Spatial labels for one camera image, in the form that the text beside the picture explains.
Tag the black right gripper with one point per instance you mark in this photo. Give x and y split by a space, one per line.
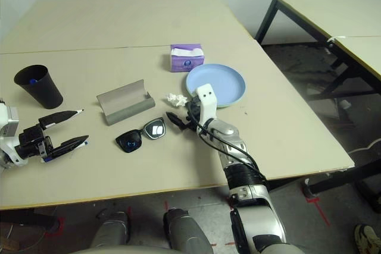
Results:
193 120

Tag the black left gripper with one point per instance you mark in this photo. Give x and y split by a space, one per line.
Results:
32 142

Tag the white tissue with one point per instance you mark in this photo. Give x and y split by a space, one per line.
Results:
175 99

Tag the white marker with blue cap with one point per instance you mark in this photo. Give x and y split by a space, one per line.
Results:
86 142

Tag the blue plate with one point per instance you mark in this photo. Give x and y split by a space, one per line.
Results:
223 84

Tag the black sunglasses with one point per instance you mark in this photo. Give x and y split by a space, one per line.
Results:
129 144

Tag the grey glasses case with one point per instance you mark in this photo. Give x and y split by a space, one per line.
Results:
122 99

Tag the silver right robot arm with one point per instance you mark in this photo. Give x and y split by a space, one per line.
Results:
232 147

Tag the black plastic cup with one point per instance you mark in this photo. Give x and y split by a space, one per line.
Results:
44 93

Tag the purple tissue pack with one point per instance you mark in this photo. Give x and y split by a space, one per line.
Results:
181 65

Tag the grey robot left leg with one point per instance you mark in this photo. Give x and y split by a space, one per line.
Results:
110 230

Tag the grey robot leg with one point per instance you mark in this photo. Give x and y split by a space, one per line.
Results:
187 233
110 230

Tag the grey robot right leg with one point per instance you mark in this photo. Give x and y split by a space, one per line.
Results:
187 233

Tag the brown wooden piece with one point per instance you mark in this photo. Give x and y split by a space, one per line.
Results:
9 245

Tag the grey robot torso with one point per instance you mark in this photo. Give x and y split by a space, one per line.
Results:
119 250

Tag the side table with black legs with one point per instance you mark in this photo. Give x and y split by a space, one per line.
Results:
327 13

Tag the bystander shoe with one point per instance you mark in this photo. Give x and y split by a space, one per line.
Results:
367 240

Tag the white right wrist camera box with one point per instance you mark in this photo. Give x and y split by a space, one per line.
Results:
206 102

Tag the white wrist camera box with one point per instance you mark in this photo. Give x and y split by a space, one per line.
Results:
206 102
9 120

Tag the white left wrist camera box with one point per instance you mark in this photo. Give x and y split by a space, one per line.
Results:
9 120

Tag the black table frame foot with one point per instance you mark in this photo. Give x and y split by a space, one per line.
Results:
333 181
23 216

